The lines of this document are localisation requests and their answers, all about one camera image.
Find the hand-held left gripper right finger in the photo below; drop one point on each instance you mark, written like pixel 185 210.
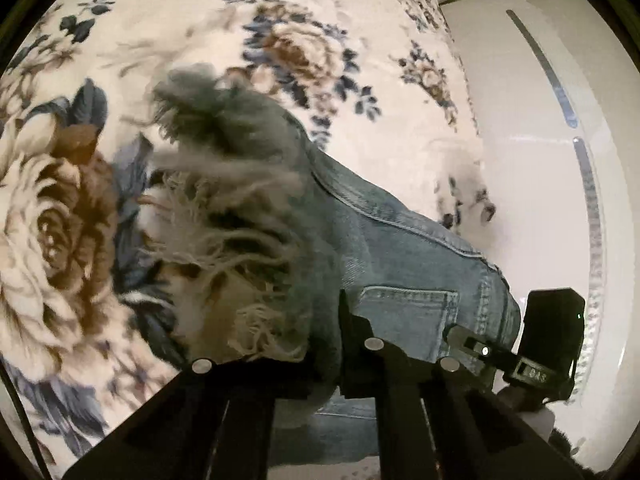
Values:
pixel 400 390

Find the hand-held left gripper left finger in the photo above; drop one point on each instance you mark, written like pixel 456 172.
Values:
pixel 235 385

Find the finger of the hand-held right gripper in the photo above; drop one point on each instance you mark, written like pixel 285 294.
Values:
pixel 484 351

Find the floral printed blanket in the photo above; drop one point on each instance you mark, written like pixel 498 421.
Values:
pixel 200 20

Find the white wardrobe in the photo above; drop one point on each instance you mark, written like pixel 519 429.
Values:
pixel 530 200

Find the blue denim pants frayed hems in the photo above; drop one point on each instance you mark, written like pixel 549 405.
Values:
pixel 400 240

